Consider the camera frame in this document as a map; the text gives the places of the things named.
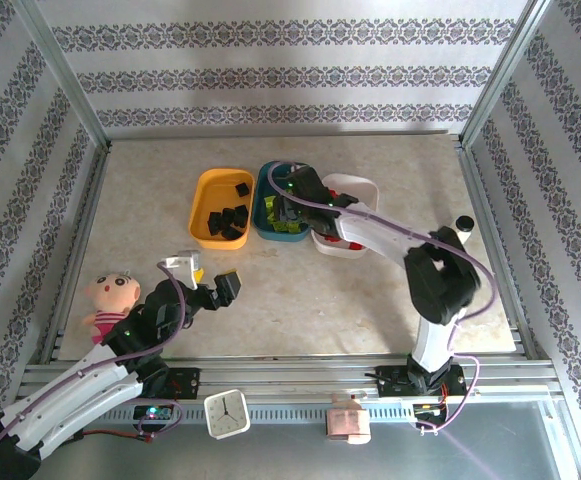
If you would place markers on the long green lego brick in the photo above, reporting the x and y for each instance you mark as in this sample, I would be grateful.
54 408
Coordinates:
292 229
270 220

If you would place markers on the small green lego brick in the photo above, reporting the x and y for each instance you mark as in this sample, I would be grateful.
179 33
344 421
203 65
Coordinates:
269 202

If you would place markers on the black lego brick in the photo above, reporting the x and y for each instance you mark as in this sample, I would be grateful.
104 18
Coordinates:
214 223
231 233
241 214
228 216
242 188

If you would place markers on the long red lego brick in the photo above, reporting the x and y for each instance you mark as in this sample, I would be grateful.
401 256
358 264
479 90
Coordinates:
355 245

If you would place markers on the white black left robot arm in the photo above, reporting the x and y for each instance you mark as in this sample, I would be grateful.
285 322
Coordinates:
70 400

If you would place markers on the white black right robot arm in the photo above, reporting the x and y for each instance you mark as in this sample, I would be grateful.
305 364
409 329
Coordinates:
440 285

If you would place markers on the teal plastic container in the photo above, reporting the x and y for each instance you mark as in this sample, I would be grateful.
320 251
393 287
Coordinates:
262 235

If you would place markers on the plush doll with pink dress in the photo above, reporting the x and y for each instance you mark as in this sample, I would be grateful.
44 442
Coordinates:
112 292

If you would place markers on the white plastic container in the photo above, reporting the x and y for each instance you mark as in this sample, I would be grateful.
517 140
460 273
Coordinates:
365 187

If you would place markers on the orange plastic container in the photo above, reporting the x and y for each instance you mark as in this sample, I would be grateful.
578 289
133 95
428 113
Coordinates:
215 200

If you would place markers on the black controller board with LEDs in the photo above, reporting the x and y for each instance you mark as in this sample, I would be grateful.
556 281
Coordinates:
152 413

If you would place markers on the white square clock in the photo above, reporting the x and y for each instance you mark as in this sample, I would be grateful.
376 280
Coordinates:
226 414

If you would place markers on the slotted metal strip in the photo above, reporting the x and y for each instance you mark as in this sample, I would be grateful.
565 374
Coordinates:
280 413

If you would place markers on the white bottle with black cap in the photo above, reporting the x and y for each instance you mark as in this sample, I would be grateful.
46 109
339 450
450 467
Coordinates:
465 223

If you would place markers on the pink toy house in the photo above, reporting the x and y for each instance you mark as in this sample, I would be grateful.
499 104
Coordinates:
347 422

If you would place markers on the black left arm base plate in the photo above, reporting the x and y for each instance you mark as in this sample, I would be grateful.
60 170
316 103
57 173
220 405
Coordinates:
185 382

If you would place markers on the aluminium mounting rail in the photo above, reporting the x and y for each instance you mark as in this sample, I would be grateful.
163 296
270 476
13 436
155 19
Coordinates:
280 375

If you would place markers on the metal side rail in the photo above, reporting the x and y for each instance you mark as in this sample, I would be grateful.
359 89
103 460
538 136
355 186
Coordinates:
91 200
481 200

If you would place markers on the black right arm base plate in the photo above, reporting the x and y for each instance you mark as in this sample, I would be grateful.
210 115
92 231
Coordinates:
395 382

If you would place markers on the metal frame post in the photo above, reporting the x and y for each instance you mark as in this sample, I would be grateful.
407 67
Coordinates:
61 70
504 70

